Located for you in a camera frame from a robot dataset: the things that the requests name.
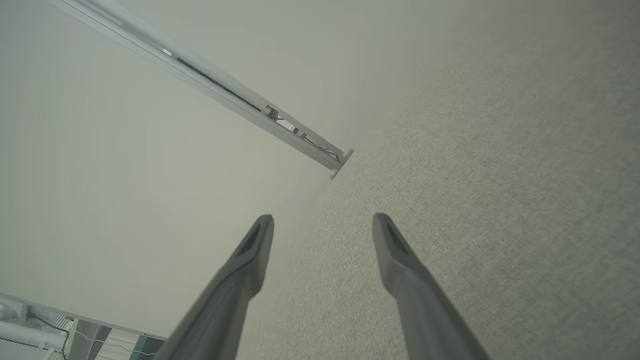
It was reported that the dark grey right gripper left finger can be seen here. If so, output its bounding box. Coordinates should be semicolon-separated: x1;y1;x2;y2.
157;214;275;360

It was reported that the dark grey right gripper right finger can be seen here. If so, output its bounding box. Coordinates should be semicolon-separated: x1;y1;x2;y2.
372;212;492;360

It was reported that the white partition panel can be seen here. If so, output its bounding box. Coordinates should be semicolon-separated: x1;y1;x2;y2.
0;0;346;341
105;0;466;151

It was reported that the white round tube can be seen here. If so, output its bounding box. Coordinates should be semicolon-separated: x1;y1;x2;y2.
0;320;66;351

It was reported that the dark teal post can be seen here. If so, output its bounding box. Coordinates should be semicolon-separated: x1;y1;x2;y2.
129;335;167;360

